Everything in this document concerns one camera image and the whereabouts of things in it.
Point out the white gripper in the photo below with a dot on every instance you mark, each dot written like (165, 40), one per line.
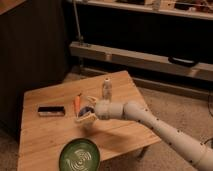
(104, 110)

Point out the green ceramic bowl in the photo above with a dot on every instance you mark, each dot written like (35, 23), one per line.
(79, 155)

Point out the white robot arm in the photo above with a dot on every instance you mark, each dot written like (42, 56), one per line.
(196, 153)

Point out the white cup with blue inside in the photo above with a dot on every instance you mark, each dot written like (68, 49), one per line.
(84, 110)

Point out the orange carrot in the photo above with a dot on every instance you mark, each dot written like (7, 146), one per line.
(77, 104)

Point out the wooden table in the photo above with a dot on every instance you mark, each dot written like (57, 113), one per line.
(43, 138)

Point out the black rectangular block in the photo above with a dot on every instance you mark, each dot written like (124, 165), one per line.
(46, 111)

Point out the wooden shelf rack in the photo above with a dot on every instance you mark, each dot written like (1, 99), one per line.
(145, 33)

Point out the black handle on shelf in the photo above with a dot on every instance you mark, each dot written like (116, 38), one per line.
(182, 62)

